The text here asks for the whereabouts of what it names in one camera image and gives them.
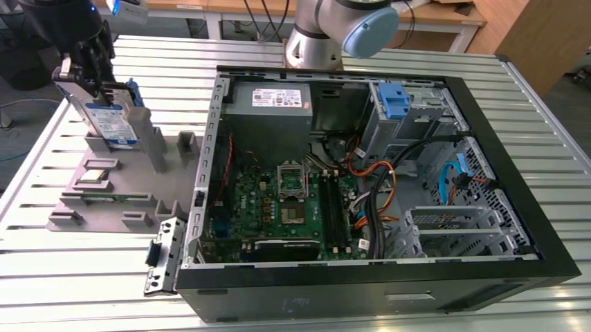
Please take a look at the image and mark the wooden desk white frame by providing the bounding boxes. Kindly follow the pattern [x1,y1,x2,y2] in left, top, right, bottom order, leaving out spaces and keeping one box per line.
[69,0,297,39]
[397,0,490,53]

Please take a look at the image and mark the metal socket cover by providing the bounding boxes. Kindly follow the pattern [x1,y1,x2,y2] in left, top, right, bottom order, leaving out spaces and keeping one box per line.
[275,164,310,202]

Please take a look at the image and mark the CPU socket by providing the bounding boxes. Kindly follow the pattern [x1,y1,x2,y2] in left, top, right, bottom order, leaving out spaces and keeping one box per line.
[281,203,310,225]

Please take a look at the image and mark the black chair base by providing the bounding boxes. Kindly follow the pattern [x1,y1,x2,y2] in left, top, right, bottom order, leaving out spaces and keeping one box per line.
[564,64,591,84]

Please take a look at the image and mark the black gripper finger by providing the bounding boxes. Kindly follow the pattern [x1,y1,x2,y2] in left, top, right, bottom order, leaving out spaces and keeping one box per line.
[81,19,121,105]
[51,51,87,83]

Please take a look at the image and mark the green motherboard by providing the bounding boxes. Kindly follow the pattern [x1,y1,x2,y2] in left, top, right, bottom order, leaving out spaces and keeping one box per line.
[202,165,369,261]

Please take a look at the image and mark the metal expansion card bracket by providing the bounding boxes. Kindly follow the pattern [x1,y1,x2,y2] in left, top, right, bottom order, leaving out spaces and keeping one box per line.
[143,216,187,297]

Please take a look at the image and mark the metal optical drive cage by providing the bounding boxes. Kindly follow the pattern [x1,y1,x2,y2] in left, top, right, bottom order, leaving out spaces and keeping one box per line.
[362,80,472,162]

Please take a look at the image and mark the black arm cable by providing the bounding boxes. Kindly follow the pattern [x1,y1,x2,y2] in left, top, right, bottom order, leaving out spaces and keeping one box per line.
[242,0,291,43]

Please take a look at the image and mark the black bin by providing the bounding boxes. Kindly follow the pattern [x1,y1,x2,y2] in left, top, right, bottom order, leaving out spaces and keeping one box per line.
[0,10,57,91]

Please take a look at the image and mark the black graphics card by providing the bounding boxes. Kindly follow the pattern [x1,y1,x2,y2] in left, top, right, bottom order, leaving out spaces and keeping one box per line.
[251,238,323,263]

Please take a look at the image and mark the blue drive bay latch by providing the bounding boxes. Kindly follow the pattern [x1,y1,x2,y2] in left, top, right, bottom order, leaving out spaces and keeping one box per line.
[377,82,413,119]

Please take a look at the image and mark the hard disk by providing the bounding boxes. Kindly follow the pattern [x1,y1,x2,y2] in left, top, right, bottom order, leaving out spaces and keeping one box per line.
[53,76,146,150]

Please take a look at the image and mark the black open PC case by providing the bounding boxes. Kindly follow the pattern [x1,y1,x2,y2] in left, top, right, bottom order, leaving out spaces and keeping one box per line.
[175,64,582,324]

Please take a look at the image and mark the grey parts rack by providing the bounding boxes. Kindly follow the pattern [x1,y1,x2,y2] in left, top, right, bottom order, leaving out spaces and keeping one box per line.
[46,107,207,233]

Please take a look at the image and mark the orange black power wire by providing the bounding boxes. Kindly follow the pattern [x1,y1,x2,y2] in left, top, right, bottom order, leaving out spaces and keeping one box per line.
[450,174,504,205]

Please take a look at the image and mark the thick black cable bundle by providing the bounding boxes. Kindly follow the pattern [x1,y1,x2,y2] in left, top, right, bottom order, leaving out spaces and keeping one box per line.
[368,135,464,259]

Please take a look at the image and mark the black RAM slot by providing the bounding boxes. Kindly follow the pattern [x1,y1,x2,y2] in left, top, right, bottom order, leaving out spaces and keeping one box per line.
[322,172,338,250]
[333,172,350,250]
[338,172,356,250]
[326,172,344,250]

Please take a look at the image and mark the orange red wire bundle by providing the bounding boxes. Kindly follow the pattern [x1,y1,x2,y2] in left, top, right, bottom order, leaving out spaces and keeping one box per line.
[346,151,401,231]

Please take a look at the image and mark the silver CPU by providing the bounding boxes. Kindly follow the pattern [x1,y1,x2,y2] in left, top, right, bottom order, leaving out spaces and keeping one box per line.
[78,169,113,183]

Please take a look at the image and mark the wooden cabinet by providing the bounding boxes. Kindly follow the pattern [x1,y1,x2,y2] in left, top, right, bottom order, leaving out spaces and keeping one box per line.
[497,0,591,98]

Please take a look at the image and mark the blue data wire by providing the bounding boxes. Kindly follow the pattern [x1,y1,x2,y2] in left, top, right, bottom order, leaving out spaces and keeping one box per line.
[438,154,472,208]

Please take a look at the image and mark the metal disk bay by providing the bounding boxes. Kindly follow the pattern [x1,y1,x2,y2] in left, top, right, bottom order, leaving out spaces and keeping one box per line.
[400,205,533,259]

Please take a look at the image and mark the blue floor cable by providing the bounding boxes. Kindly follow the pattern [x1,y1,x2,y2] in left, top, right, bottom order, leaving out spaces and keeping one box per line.
[0,98,62,164]

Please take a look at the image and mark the thin red wire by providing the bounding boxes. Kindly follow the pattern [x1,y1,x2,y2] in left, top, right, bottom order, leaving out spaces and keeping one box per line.
[206,133,261,208]

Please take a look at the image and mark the grey power supply unit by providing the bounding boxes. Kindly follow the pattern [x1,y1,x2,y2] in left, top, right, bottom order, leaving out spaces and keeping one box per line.
[221,82,314,167]

